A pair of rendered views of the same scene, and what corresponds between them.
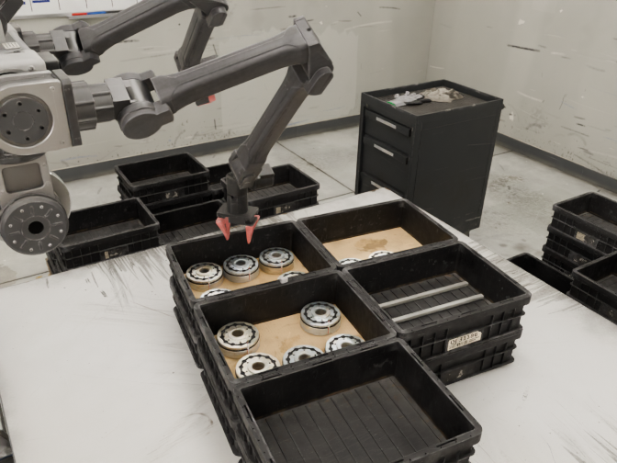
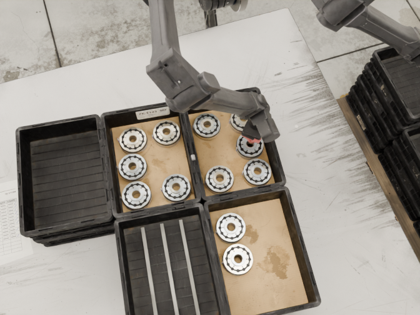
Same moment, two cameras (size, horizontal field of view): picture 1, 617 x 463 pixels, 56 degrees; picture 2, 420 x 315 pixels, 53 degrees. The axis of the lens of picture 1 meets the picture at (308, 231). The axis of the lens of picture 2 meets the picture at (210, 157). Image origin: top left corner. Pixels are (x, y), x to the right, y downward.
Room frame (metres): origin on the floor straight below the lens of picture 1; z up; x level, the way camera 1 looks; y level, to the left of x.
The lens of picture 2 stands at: (1.39, -0.46, 2.30)
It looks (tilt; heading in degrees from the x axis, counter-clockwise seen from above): 68 degrees down; 100
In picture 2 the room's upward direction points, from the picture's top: 4 degrees clockwise
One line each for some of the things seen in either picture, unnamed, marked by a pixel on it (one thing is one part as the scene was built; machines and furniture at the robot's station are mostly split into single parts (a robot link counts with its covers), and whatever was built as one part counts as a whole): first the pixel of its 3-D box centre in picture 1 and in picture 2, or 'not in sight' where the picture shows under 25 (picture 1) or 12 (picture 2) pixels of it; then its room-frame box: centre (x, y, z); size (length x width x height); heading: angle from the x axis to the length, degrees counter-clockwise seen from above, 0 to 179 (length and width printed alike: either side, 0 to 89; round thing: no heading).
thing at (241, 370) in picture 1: (258, 367); (132, 139); (1.00, 0.11, 0.86); 0.10 x 0.10 x 0.01
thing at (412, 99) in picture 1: (405, 98); not in sight; (3.06, -0.49, 0.88); 0.25 x 0.19 x 0.03; 123
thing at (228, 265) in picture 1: (241, 264); (250, 144); (1.43, 0.19, 0.86); 0.10 x 0.10 x 0.01
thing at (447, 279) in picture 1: (431, 300); (169, 272); (1.26, -0.33, 0.87); 0.40 x 0.30 x 0.11; 115
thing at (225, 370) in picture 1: (292, 322); (149, 156); (1.09, 0.03, 0.92); 0.40 x 0.30 x 0.02; 115
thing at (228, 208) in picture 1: (237, 203); (257, 120); (1.43, 0.20, 1.05); 0.10 x 0.07 x 0.07; 78
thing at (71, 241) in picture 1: (109, 265); (398, 99); (2.15, 0.87, 0.37); 0.40 x 0.30 x 0.45; 123
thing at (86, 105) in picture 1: (85, 105); not in sight; (1.03, 0.41, 1.45); 0.09 x 0.08 x 0.12; 33
